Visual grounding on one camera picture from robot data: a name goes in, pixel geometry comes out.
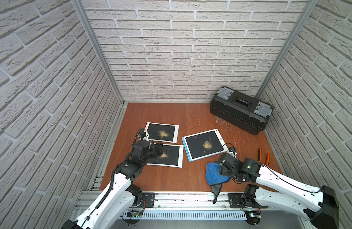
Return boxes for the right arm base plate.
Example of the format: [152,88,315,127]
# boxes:
[228,193,267,209]

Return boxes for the blue-edged drawing tablet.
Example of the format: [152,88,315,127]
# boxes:
[182,129,228,162]

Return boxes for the orange handled pliers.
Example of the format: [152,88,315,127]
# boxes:
[257,148,271,167]

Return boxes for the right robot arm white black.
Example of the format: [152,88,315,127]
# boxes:
[218,153,339,229]

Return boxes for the far white drawing tablet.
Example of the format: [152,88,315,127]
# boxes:
[145,122,179,144]

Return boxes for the near white drawing tablet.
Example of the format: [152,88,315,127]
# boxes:
[147,144,184,168]

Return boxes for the aluminium mounting rail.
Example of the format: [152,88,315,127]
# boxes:
[75,191,308,212]

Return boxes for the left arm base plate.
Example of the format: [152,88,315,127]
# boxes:
[133,192,156,209]

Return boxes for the white drawing tablet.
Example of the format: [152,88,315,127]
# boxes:
[147,144,184,168]
[145,122,179,144]

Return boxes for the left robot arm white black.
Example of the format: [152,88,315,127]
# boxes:
[61,128,164,229]

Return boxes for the blue microfiber cleaning mitt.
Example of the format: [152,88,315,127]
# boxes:
[205,162,230,204]

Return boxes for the black toolbox grey latches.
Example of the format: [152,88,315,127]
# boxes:
[209,86,273,135]

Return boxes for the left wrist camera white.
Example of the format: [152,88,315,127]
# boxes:
[140,135,150,141]

